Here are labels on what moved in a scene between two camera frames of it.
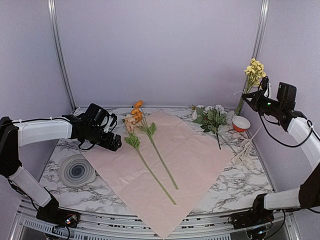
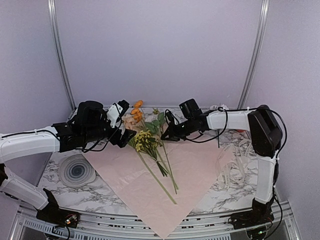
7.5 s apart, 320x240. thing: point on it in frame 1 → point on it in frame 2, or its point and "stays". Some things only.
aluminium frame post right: [265, 4] stays
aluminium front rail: [218, 225] stays
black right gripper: [254, 101] → [173, 134]
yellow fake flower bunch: [254, 74] → [145, 142]
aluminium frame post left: [57, 41] stays
